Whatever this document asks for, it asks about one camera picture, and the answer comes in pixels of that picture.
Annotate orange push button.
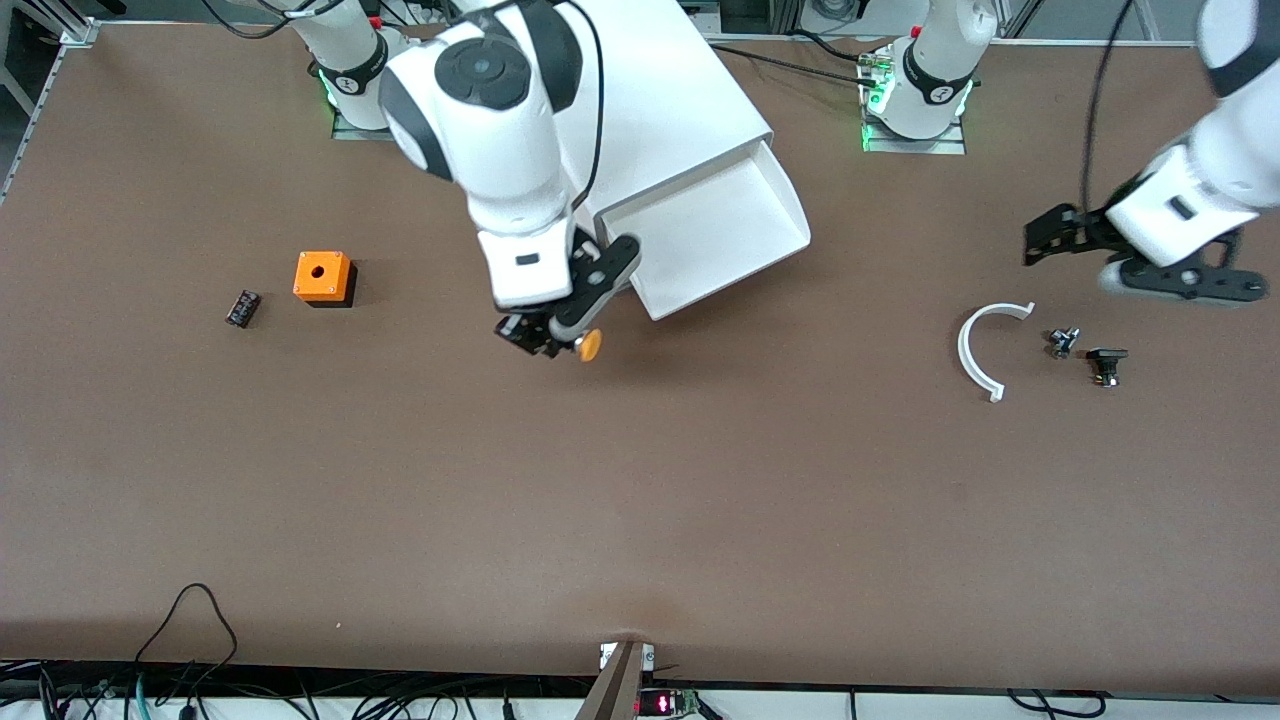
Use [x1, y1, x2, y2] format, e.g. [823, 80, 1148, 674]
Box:
[545, 328, 604, 362]

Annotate white drawer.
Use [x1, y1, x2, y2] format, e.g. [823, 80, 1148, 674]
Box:
[597, 140, 812, 322]

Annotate orange button box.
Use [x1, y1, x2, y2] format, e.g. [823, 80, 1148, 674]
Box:
[293, 250, 358, 309]

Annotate white drawer cabinet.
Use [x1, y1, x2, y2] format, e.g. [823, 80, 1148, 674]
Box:
[550, 0, 775, 236]

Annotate red lit electronic device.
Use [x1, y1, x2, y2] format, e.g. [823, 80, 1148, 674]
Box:
[636, 688, 701, 717]

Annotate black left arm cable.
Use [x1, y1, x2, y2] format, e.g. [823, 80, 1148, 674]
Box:
[1080, 0, 1136, 216]

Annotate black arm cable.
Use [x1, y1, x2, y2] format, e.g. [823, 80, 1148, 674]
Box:
[200, 0, 607, 216]
[1080, 0, 1136, 216]

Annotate white curved plastic bracket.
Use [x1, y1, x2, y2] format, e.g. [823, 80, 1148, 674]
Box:
[957, 302, 1036, 403]

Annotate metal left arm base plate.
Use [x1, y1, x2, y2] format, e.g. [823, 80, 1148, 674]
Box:
[862, 45, 968, 155]

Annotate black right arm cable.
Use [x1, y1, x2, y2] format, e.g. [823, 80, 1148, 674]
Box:
[200, 0, 607, 216]

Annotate brown camera mount post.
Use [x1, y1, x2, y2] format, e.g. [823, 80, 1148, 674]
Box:
[575, 640, 656, 720]

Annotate black looped cable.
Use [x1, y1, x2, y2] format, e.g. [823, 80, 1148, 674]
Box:
[135, 583, 239, 666]

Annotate tangled black cable bundle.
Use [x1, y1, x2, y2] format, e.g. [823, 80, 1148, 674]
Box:
[0, 660, 601, 720]

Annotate aluminium frame rail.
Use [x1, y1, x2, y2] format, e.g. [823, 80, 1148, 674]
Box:
[0, 20, 101, 206]

